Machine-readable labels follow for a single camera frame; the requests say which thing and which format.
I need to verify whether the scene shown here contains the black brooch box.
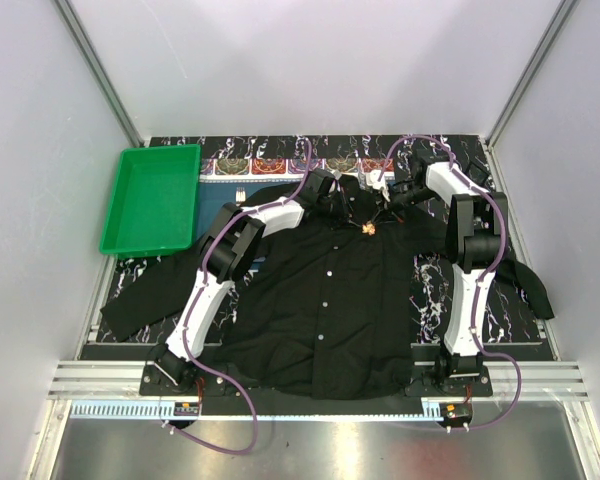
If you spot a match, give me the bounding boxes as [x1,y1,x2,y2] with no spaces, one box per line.
[465,162,490,188]

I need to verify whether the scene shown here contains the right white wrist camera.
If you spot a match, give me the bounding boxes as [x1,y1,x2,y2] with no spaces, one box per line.
[364,169,390,201]

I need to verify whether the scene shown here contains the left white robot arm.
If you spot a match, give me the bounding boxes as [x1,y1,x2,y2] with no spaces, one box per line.
[152,169,343,396]

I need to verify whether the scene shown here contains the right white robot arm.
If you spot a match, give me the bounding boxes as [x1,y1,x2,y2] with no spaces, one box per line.
[364,158,508,397]

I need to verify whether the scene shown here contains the green plastic tray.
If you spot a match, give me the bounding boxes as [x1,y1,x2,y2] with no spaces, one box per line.
[99,144,201,258]

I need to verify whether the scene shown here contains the silver fork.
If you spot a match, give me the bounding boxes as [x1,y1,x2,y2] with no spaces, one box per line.
[235,187,246,203]

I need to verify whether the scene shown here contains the blue patterned placemat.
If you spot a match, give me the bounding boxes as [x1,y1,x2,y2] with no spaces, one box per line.
[189,157,384,269]

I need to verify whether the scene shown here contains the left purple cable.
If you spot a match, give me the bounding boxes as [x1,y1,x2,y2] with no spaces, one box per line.
[182,138,314,454]

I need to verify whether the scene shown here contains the gold brooch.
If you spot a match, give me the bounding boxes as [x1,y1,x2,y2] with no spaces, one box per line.
[362,222,376,236]

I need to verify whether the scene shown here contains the black button shirt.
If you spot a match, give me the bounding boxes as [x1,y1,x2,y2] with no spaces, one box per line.
[99,172,556,402]

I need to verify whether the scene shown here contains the clear drinking glass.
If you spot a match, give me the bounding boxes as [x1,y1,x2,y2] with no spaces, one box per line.
[357,160,381,190]

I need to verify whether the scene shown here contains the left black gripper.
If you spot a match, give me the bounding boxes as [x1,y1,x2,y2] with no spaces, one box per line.
[315,189,361,232]

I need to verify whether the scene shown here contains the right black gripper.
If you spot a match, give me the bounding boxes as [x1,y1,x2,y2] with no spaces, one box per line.
[370,183,436,226]

